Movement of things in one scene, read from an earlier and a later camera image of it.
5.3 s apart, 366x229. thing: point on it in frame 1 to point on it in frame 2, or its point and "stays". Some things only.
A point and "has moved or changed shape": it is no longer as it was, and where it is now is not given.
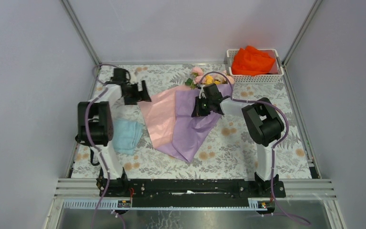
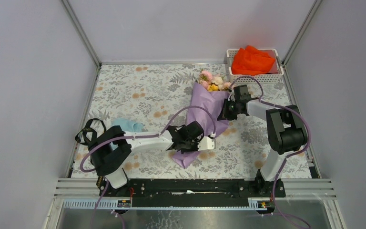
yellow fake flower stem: (209, 80) has moved or changed shape
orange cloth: (250, 61) stays
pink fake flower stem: (230, 79) to (226, 84)
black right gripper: (197, 112) to (224, 115)
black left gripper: (140, 96) to (195, 149)
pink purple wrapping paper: (173, 129) has moved or changed shape
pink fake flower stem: (197, 73) has moved or changed shape
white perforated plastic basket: (269, 78) stays
